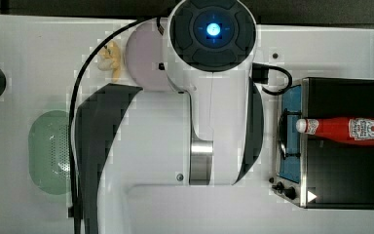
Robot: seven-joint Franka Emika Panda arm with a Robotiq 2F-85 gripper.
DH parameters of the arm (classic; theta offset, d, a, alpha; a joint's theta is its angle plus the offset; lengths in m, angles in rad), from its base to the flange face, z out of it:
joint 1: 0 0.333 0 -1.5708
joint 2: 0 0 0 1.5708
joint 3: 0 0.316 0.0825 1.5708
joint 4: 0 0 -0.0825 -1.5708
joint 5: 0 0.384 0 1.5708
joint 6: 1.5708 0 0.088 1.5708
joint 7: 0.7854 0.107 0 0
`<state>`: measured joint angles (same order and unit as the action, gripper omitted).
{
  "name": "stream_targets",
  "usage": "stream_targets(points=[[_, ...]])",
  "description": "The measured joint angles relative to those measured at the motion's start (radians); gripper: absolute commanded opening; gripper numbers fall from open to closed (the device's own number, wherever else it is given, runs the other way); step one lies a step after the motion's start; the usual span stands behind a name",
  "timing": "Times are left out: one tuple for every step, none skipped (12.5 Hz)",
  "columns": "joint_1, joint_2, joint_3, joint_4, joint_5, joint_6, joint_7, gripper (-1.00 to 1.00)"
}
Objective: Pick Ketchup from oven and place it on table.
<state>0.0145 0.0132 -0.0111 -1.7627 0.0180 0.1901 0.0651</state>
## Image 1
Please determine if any lilac round plate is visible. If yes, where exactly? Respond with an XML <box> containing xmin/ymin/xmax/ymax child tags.
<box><xmin>124</xmin><ymin>19</ymin><xmax>172</xmax><ymax>92</ymax></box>

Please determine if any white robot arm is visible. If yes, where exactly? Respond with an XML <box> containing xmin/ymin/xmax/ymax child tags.
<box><xmin>69</xmin><ymin>0</ymin><xmax>263</xmax><ymax>234</ymax></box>

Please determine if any black toaster oven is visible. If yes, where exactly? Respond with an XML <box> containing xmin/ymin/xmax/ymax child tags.
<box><xmin>270</xmin><ymin>77</ymin><xmax>374</xmax><ymax>210</ymax></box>

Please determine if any yellow plush toy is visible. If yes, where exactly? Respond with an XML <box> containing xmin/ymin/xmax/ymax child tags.
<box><xmin>97</xmin><ymin>40</ymin><xmax>122</xmax><ymax>83</ymax></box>

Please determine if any green oval colander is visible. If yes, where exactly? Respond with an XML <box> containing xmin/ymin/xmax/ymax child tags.
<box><xmin>28</xmin><ymin>110</ymin><xmax>70</xmax><ymax>195</ymax></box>

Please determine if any red plush ketchup bottle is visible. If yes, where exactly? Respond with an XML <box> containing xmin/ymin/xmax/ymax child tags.
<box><xmin>295</xmin><ymin>117</ymin><xmax>374</xmax><ymax>146</ymax></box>

